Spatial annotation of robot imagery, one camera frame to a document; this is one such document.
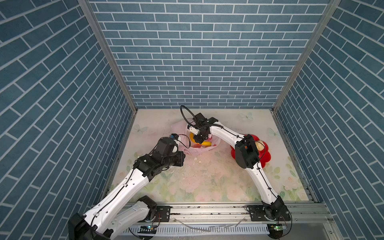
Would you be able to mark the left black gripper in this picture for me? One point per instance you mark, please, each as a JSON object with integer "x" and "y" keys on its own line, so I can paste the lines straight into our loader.
{"x": 180, "y": 154}

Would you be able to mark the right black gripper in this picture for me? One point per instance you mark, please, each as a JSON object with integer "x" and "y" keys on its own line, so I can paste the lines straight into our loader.
{"x": 197, "y": 140}

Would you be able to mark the pink plastic bag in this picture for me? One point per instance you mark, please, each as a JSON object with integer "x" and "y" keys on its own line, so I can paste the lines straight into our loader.
{"x": 188, "y": 144}

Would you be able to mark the yellow fake banana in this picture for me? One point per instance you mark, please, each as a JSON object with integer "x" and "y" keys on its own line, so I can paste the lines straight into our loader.
{"x": 206, "y": 143}

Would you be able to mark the cream fake peeled fruit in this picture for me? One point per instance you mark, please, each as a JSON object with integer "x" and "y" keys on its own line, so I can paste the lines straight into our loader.
{"x": 260, "y": 145}

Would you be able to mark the red flower-shaped plate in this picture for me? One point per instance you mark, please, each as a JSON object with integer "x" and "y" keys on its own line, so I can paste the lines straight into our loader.
{"x": 264, "y": 156}

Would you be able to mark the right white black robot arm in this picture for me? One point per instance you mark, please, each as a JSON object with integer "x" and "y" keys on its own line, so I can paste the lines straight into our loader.
{"x": 246, "y": 156}

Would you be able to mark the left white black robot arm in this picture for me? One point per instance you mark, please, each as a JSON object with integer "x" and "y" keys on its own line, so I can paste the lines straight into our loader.
{"x": 145, "y": 168}

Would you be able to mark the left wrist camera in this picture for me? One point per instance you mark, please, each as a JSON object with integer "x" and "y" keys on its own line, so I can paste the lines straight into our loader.
{"x": 174, "y": 137}

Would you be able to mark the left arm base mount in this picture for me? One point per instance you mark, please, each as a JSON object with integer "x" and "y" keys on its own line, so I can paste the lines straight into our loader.
{"x": 158, "y": 215}

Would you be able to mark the white slotted cable duct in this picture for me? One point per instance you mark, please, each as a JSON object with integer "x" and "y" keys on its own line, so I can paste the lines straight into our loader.
{"x": 200, "y": 230}

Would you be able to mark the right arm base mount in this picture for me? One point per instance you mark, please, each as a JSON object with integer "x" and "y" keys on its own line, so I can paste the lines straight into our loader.
{"x": 259, "y": 214}

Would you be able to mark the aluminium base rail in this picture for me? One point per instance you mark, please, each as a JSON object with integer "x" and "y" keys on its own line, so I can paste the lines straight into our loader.
{"x": 229, "y": 213}

